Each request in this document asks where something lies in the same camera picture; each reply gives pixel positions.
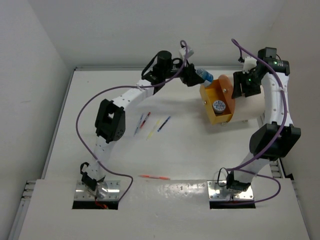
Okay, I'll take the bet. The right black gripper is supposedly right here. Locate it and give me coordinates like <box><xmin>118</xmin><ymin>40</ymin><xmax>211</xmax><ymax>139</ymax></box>
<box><xmin>232</xmin><ymin>70</ymin><xmax>262</xmax><ymax>100</ymax></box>

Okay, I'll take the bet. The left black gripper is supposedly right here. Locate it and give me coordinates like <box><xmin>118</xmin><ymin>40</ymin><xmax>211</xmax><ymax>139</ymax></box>
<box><xmin>162</xmin><ymin>56</ymin><xmax>204</xmax><ymax>87</ymax></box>

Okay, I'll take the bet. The yellow drawer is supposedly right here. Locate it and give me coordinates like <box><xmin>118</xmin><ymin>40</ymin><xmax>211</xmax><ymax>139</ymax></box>
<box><xmin>199</xmin><ymin>79</ymin><xmax>232</xmax><ymax>125</ymax></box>

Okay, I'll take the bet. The round drawer organizer box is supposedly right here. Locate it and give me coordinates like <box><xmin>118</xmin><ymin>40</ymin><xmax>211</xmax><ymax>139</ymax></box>
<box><xmin>216</xmin><ymin>74</ymin><xmax>266</xmax><ymax>125</ymax></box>

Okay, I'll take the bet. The dark blue pen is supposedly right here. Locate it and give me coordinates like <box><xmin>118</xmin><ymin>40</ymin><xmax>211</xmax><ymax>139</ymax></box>
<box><xmin>157</xmin><ymin>116</ymin><xmax>171</xmax><ymax>132</ymax></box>

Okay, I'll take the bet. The yellow pen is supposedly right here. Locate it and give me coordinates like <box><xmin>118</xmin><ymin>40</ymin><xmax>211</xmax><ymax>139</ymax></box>
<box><xmin>146</xmin><ymin>119</ymin><xmax>161</xmax><ymax>140</ymax></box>

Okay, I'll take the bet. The orange pen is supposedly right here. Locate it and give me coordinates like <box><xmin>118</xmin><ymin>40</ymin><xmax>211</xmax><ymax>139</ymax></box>
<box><xmin>138</xmin><ymin>174</ymin><xmax>171</xmax><ymax>181</ymax></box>

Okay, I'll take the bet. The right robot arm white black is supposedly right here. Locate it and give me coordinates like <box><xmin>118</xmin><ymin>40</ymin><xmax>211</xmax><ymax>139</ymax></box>
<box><xmin>226</xmin><ymin>47</ymin><xmax>301</xmax><ymax>192</ymax></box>

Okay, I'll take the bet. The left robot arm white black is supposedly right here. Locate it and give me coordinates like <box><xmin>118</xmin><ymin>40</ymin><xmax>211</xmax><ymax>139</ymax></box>
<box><xmin>80</xmin><ymin>48</ymin><xmax>214</xmax><ymax>192</ymax></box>

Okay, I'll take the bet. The red pen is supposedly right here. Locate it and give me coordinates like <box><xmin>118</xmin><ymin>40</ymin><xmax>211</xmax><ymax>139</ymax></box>
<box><xmin>139</xmin><ymin>112</ymin><xmax>151</xmax><ymax>129</ymax></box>

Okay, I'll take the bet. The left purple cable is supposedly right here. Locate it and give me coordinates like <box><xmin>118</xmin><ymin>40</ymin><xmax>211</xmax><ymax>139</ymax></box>
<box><xmin>75</xmin><ymin>39</ymin><xmax>188</xmax><ymax>204</ymax></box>

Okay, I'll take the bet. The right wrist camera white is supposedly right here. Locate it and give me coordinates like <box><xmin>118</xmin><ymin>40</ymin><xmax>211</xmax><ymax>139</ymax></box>
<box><xmin>238</xmin><ymin>56</ymin><xmax>257</xmax><ymax>75</ymax></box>

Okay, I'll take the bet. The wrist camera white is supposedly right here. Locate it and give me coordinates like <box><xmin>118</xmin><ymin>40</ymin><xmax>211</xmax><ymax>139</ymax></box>
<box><xmin>238</xmin><ymin>56</ymin><xmax>257</xmax><ymax>75</ymax></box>
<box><xmin>178</xmin><ymin>45</ymin><xmax>194</xmax><ymax>61</ymax></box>

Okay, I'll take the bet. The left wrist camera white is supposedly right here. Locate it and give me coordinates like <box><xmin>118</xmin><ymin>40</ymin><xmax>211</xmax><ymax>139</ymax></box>
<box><xmin>178</xmin><ymin>45</ymin><xmax>194</xmax><ymax>61</ymax></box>

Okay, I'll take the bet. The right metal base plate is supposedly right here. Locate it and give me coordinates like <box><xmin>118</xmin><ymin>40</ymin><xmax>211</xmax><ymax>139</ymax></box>
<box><xmin>207</xmin><ymin>180</ymin><xmax>254</xmax><ymax>202</ymax></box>

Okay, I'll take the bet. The metal base plate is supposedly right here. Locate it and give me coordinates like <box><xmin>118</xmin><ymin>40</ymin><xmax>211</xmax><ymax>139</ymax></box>
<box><xmin>207</xmin><ymin>180</ymin><xmax>254</xmax><ymax>202</ymax></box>
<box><xmin>74</xmin><ymin>180</ymin><xmax>120</xmax><ymax>201</ymax></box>

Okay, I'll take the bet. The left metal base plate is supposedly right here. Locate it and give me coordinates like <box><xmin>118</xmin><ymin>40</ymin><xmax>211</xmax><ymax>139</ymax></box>
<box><xmin>74</xmin><ymin>180</ymin><xmax>120</xmax><ymax>201</ymax></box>

